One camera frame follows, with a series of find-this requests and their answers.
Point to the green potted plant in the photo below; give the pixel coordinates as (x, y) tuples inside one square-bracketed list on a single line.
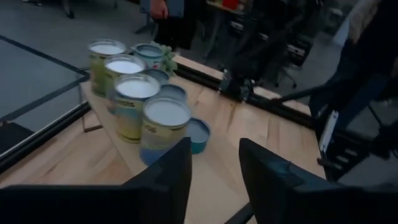
[(169, 60)]

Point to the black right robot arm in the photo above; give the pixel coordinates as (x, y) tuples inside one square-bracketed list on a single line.
[(248, 62)]

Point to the short blue can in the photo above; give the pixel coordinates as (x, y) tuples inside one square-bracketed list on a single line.
[(199, 132)]

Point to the person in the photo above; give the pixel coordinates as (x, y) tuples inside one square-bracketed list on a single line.
[(177, 31), (367, 62)]

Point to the short green peas can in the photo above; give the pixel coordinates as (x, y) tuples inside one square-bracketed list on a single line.
[(173, 91)]

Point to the black hazard stripe floor mat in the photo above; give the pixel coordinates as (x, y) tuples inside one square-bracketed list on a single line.
[(12, 138)]

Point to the tall green yellow can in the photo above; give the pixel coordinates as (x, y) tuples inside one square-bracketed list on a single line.
[(105, 48)]

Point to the person's hand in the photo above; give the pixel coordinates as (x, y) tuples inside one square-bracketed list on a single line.
[(159, 10)]

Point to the tall yellow blue can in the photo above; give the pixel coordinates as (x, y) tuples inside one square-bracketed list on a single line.
[(166, 112)]

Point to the tall pale yellow can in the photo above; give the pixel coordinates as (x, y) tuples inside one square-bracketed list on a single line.
[(136, 88)]

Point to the black aluminium rig frame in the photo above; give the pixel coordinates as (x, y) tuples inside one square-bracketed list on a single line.
[(280, 109)]

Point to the short red white can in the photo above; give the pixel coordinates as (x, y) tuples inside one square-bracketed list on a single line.
[(158, 74)]

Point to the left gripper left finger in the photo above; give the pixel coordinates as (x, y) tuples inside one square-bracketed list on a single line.
[(124, 202)]

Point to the tall blue label can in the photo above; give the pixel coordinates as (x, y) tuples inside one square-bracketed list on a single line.
[(124, 66)]

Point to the grey office chair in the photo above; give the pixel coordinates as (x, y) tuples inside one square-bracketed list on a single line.
[(285, 74)]

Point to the short teal label can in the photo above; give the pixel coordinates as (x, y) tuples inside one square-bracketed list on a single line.
[(149, 51)]

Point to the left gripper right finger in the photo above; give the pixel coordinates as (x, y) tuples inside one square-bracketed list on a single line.
[(295, 199)]

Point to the white metal bracket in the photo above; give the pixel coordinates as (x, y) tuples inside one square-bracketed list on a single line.
[(328, 130)]

